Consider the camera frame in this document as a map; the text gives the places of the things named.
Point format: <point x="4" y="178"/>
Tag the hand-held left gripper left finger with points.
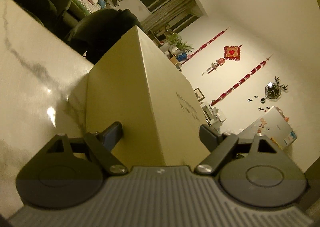
<point x="112" y="135"/>

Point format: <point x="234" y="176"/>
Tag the cluttered wooden shelf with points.
<point x="172" y="56"/>

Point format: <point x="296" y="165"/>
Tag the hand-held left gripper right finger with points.
<point x="210" y="138"/>

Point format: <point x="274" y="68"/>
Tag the microwave oven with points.
<point x="212" y="114"/>

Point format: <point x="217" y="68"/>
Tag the small picture frame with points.
<point x="199" y="94"/>

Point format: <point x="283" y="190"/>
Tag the antler wall clock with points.
<point x="272" y="90"/>

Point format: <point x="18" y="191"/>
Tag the beige curtain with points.
<point x="170" y="14"/>

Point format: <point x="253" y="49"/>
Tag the black chair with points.
<point x="105" y="29"/>

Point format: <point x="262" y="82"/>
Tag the red couplet strip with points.
<point x="210" y="41"/>
<point x="245" y="78"/>

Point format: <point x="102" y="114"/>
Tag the beige cardboard box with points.
<point x="120" y="116"/>

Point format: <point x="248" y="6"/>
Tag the white fridge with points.
<point x="272" y="121"/>

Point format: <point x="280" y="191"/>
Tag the potted green plant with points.
<point x="178" y="43"/>

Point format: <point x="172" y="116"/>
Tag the red knot wall ornament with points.
<point x="232" y="53"/>

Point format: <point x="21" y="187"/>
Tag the blue plush toy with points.
<point x="102" y="3"/>

